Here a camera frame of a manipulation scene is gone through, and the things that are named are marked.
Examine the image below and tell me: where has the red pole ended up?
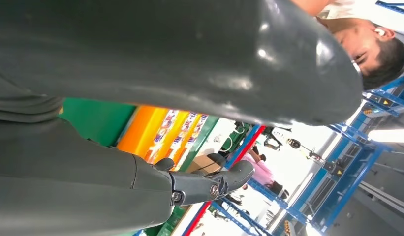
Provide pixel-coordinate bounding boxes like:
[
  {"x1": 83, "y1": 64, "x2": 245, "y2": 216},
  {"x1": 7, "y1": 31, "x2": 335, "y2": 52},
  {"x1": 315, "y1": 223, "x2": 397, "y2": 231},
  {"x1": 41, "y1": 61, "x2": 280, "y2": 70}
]
[{"x1": 182, "y1": 125, "x2": 265, "y2": 236}]

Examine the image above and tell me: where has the person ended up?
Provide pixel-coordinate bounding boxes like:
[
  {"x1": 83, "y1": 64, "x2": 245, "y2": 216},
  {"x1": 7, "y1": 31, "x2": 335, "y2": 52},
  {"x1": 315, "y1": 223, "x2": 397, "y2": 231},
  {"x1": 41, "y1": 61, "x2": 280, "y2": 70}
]
[
  {"x1": 291, "y1": 0, "x2": 404, "y2": 92},
  {"x1": 242, "y1": 148, "x2": 289, "y2": 199}
]

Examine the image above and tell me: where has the open cardboard box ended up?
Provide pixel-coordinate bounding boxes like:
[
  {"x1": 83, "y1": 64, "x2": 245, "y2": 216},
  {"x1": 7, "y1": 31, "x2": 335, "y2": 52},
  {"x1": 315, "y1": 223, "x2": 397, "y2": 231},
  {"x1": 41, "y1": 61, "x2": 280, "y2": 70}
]
[{"x1": 185, "y1": 153, "x2": 227, "y2": 175}]

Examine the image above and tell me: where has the blue steel rack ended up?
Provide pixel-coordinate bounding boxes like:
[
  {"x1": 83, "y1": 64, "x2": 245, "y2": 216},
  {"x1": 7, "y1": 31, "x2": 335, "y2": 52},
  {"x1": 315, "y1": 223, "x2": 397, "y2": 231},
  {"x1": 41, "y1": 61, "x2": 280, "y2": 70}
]
[{"x1": 211, "y1": 0, "x2": 404, "y2": 236}]

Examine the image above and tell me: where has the white humanoid robot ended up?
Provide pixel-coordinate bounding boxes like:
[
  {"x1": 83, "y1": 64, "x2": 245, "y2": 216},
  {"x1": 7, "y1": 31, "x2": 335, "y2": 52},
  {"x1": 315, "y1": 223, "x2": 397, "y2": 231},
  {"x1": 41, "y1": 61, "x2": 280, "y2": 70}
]
[{"x1": 263, "y1": 126, "x2": 323, "y2": 164}]

